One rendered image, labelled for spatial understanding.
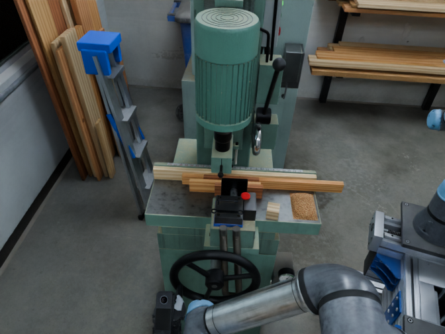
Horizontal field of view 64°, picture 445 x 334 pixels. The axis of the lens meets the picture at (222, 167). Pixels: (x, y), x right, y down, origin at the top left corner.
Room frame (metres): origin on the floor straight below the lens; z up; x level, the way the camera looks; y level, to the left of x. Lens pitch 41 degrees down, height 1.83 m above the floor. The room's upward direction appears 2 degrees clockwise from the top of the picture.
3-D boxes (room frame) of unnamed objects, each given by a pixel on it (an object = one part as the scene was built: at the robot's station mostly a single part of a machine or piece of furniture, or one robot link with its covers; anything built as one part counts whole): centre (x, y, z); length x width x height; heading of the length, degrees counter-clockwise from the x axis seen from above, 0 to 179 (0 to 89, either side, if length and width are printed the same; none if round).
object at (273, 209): (0.83, -0.18, 0.92); 0.04 x 0.04 x 0.04; 80
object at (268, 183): (0.96, -0.15, 0.92); 0.59 x 0.02 x 0.04; 89
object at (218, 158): (0.98, 0.00, 1.03); 0.14 x 0.07 x 0.09; 179
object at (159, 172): (0.98, -0.05, 0.93); 0.60 x 0.02 x 0.05; 89
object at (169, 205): (0.86, -0.04, 0.87); 0.61 x 0.30 x 0.06; 89
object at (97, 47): (1.66, 0.55, 0.58); 0.27 x 0.25 x 1.16; 85
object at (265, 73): (1.18, -0.15, 1.23); 0.09 x 0.08 x 0.15; 179
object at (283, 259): (0.82, -0.26, 0.58); 0.12 x 0.08 x 0.08; 179
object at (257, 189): (0.91, -0.06, 0.93); 0.17 x 0.02 x 0.05; 89
